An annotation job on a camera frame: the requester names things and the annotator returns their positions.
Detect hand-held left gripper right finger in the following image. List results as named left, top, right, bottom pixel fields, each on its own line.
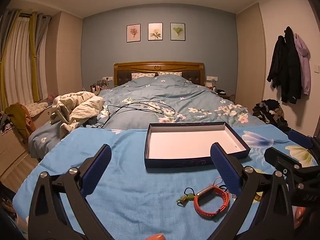
left=209, top=142, right=295, bottom=240

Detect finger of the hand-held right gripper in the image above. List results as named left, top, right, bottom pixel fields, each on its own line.
left=287, top=129, right=320, bottom=153
left=264, top=147, right=320, bottom=180

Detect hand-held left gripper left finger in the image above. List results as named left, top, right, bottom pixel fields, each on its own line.
left=27, top=144, right=112, bottom=240

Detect orange smartwatch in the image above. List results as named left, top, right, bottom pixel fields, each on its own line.
left=194, top=185, right=230, bottom=221

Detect green pendant charm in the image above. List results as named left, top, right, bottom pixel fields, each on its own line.
left=176, top=187, right=198, bottom=207

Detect dark blue shallow box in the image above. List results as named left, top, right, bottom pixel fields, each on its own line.
left=144, top=122, right=251, bottom=173

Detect person's right hand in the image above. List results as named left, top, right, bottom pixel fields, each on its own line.
left=295, top=206, right=307, bottom=229

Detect blue floral cloth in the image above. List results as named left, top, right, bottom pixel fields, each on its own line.
left=12, top=125, right=320, bottom=240

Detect pile of dark clothes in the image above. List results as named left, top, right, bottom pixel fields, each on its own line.
left=252, top=99, right=292, bottom=133

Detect cream puffer jacket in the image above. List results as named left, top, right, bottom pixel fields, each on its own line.
left=50, top=91, right=106, bottom=132

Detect black long coat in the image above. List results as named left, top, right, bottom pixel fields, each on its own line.
left=281, top=26, right=303, bottom=105

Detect lavender jacket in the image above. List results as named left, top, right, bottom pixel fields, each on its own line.
left=294, top=33, right=311, bottom=95

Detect black jacket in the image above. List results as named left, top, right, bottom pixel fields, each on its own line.
left=266, top=35, right=285, bottom=89

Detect dark nightstand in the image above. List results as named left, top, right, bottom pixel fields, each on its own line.
left=215, top=87, right=236, bottom=103

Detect bottles on nightstand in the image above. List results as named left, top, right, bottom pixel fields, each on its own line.
left=90, top=79, right=114, bottom=93

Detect patterned cushion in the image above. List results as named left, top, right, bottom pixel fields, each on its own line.
left=25, top=102, right=49, bottom=113

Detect olive garment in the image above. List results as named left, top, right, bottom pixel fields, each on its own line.
left=5, top=103, right=37, bottom=138

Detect blue floral duvet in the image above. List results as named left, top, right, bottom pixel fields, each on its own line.
left=28, top=74, right=265, bottom=159

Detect wooden headboard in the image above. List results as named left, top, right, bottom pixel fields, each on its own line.
left=114, top=62, right=205, bottom=88

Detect white sheer curtain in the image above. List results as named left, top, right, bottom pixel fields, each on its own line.
left=5, top=16, right=34, bottom=105

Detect framed pink flower picture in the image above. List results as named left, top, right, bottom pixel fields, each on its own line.
left=126, top=24, right=141, bottom=43

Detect framed green plant picture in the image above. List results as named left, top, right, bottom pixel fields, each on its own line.
left=170, top=22, right=186, bottom=41

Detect framed white flower picture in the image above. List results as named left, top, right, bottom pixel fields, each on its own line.
left=148, top=22, right=163, bottom=41

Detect black cable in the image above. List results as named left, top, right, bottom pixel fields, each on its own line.
left=96, top=101, right=177, bottom=129

